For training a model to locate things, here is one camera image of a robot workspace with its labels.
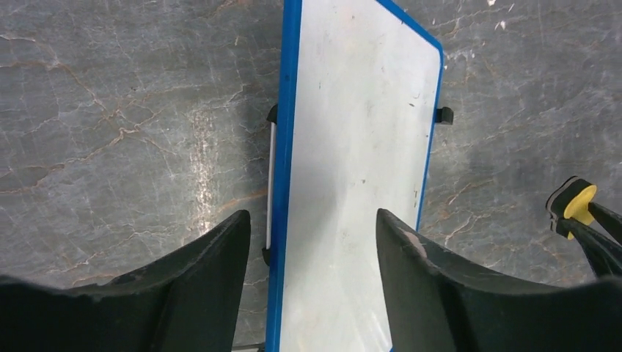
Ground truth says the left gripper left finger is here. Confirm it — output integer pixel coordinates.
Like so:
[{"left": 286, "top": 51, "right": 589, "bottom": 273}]
[{"left": 1, "top": 210, "right": 251, "bottom": 351}]

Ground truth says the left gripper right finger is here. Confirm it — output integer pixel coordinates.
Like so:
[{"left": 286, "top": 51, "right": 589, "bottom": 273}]
[{"left": 376, "top": 209, "right": 621, "bottom": 351}]

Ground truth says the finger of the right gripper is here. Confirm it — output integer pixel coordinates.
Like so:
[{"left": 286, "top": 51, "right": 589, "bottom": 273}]
[
  {"left": 557, "top": 219, "right": 621, "bottom": 277},
  {"left": 588, "top": 202, "right": 622, "bottom": 243}
]

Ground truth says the blue framed whiteboard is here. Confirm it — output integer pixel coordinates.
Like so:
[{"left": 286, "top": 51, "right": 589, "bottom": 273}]
[{"left": 266, "top": 1, "right": 444, "bottom": 351}]

